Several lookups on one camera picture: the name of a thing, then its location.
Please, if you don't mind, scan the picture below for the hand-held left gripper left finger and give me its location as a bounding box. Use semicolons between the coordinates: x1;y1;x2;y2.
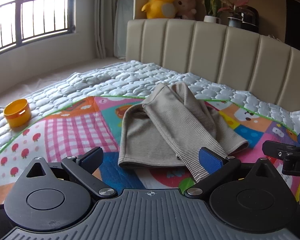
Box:
27;147;118;200

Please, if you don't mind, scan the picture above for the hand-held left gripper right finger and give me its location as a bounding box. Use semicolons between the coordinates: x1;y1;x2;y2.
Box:
184;147;278;201

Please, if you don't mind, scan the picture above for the beige ribbed top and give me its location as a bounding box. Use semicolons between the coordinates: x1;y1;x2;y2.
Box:
118;82;249;183

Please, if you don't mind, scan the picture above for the orange plastic container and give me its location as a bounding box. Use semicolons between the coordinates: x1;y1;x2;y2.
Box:
3;99;32;128

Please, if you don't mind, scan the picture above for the colourful patchwork quilt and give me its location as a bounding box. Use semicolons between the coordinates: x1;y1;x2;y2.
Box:
0;60;300;160

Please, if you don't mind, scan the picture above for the beige padded headboard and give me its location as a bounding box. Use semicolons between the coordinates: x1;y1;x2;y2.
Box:
125;19;300;113

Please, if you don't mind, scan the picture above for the dark wardrobe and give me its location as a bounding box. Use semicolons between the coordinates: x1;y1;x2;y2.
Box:
285;0;300;53

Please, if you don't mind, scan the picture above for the black round vase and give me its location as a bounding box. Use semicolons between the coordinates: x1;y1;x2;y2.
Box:
241;6;260;33

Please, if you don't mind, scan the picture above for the white covered appliance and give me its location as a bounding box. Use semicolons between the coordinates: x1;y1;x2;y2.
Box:
114;0;135;60

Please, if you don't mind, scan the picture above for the pink-leaf plant in dark pot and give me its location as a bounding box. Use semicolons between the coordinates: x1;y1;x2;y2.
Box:
217;0;253;28

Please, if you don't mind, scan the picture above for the beige curtain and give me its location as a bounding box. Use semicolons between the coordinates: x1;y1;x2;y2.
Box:
94;0;119;59

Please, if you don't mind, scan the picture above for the snake plant in white pot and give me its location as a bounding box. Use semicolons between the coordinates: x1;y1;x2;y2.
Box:
200;0;222;24

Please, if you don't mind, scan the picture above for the barred window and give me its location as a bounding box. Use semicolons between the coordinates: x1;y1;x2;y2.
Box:
0;0;77;58

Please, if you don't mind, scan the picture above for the pink plush toy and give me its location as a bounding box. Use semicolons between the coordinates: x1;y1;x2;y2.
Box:
174;0;197;20

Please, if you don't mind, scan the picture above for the yellow duck plush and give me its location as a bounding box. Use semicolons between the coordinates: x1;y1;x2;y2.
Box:
141;0;178;20

